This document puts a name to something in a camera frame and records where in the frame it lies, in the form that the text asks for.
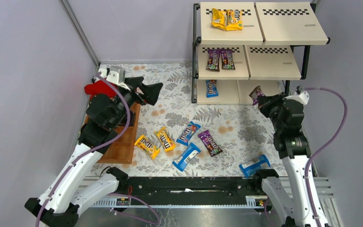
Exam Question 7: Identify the purple candy bag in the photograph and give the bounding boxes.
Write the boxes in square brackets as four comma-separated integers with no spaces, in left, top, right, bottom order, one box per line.
[249,86,264,105]
[198,130,223,157]

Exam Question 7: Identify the blue M&M candy bag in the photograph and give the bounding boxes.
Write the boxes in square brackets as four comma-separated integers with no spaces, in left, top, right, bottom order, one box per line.
[176,121,201,146]

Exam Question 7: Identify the blue white candy bag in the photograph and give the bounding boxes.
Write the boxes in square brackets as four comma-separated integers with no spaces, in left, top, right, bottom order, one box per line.
[172,143,201,172]

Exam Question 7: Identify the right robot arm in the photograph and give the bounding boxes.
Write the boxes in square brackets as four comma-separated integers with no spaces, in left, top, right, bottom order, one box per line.
[254,91,330,227]

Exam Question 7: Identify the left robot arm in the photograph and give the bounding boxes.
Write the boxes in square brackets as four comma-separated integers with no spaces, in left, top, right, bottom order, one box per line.
[25,77,163,227]

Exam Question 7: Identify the yellow candy bag on mat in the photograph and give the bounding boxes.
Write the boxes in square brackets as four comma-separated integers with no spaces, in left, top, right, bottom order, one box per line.
[134,135,160,160]

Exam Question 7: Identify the yellow candy bag upright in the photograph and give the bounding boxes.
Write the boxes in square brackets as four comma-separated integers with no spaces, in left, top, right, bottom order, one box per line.
[154,126,176,152]

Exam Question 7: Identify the brown candy bag right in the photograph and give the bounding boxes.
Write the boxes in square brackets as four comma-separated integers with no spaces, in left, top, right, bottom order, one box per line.
[221,49,235,70]

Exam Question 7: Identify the brown candy bag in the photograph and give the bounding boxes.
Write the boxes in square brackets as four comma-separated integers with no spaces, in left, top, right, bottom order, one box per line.
[206,49,220,72]
[221,49,235,70]

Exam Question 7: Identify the blue candy bag on shelf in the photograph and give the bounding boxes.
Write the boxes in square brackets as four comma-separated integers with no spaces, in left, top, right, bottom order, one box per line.
[206,80,219,98]

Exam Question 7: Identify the three-tier shelf rack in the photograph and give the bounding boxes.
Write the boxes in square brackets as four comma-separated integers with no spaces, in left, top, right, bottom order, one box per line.
[191,1,330,105]

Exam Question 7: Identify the brown candy bag left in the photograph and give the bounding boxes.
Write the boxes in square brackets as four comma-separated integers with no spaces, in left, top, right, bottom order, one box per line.
[206,49,220,72]

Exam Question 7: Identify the yellow candy bag right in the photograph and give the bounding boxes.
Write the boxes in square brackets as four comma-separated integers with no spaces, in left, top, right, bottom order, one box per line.
[226,9,243,31]

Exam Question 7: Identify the yellow candy bag left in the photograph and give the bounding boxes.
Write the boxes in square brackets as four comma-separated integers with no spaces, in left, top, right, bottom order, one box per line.
[211,8,227,31]

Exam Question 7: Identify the red cloth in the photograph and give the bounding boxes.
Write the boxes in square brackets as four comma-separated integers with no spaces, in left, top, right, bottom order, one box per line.
[84,80,116,100]

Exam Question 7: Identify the floral table mat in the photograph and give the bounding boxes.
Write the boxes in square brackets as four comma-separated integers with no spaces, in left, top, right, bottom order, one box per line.
[89,63,300,178]

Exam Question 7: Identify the wooden compartment tray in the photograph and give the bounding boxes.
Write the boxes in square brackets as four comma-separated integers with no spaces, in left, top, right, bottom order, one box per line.
[97,104,140,164]

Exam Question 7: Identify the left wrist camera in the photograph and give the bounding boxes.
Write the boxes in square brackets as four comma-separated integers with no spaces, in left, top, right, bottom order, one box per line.
[98,66,125,85]

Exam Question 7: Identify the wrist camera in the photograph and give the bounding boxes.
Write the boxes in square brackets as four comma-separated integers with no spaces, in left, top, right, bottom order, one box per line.
[98,66,125,85]
[286,86,310,105]

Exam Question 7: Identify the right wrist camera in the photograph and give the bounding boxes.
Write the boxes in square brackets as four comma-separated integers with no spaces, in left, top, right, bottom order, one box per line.
[286,86,310,105]

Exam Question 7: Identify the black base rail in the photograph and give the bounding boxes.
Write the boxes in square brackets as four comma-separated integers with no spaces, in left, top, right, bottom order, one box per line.
[106,166,276,208]

